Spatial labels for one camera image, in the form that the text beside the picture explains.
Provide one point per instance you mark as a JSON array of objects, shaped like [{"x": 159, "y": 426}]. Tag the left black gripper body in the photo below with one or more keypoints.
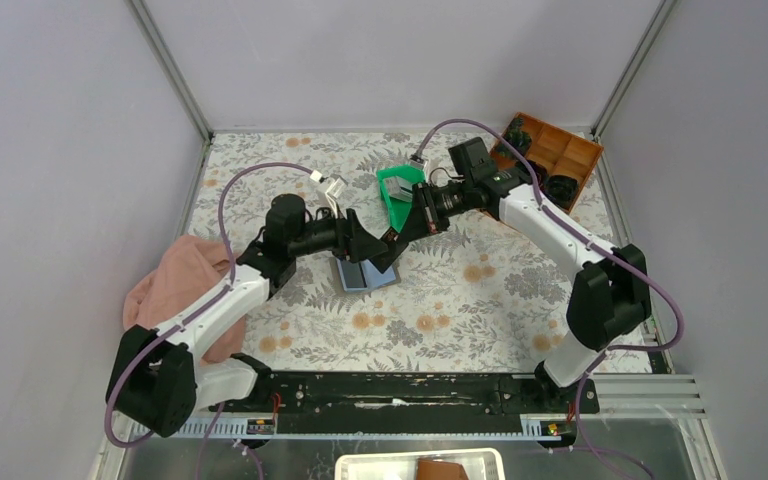
[{"x": 326, "y": 235}]

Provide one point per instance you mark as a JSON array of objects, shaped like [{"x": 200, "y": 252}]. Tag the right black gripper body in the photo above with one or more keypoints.
[{"x": 451, "y": 201}]

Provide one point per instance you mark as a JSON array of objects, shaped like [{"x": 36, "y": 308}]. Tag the green plastic bin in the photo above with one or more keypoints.
[{"x": 397, "y": 210}]

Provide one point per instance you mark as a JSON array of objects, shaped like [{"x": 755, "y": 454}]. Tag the grey blue card holder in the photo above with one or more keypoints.
[{"x": 364, "y": 276}]

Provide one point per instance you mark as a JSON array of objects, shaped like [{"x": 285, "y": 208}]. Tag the grey credit cards stack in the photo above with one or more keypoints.
[{"x": 399, "y": 189}]

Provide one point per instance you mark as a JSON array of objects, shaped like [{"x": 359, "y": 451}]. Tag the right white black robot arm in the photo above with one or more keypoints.
[{"x": 608, "y": 298}]

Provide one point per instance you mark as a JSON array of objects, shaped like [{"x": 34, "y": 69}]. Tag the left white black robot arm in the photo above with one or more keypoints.
[{"x": 159, "y": 380}]

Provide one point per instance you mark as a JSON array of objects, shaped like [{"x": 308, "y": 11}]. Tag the dark green rosette top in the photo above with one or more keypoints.
[{"x": 517, "y": 137}]

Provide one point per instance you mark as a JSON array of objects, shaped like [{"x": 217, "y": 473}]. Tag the black rosette middle right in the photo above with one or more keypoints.
[{"x": 561, "y": 190}]

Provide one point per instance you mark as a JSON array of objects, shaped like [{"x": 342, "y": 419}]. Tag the brown wooden compartment tray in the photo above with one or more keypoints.
[{"x": 555, "y": 151}]

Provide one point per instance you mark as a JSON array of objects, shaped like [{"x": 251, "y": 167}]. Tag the floral patterned table mat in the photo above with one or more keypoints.
[{"x": 479, "y": 297}]

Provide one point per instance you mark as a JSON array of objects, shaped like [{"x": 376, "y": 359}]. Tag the pink cloth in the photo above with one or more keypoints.
[{"x": 188, "y": 269}]

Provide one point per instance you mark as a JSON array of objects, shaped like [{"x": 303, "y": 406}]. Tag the brown object in basket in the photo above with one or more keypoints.
[{"x": 434, "y": 469}]

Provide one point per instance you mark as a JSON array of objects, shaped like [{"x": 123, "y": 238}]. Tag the white plastic basket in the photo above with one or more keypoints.
[{"x": 479, "y": 463}]

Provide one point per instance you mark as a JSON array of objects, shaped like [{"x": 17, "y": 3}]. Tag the black mounting base plate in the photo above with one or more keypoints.
[{"x": 410, "y": 403}]

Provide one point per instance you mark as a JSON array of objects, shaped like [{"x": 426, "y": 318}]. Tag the aluminium rail frame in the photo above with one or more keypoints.
[{"x": 621, "y": 396}]

